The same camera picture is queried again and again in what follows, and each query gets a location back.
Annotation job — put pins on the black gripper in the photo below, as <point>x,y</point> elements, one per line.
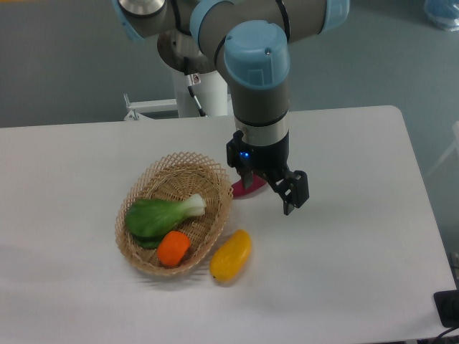
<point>270,163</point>

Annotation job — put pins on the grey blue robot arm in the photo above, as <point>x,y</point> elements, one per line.
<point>247,44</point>

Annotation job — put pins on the woven wicker basket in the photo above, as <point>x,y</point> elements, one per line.
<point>176,177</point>

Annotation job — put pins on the magenta sweet potato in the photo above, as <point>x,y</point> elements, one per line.
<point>238,190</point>

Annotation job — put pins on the yellow mango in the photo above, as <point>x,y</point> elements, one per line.
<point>230,258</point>

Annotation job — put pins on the orange fruit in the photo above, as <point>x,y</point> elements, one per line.
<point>173,248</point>

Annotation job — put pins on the green bok choy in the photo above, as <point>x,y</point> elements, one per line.
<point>150,220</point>

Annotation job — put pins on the black device at edge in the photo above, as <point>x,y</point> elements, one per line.
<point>446,303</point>

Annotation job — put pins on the blue object top right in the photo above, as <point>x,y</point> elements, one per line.
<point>442,13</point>

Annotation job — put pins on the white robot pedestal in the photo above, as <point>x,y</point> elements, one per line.
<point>195,95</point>

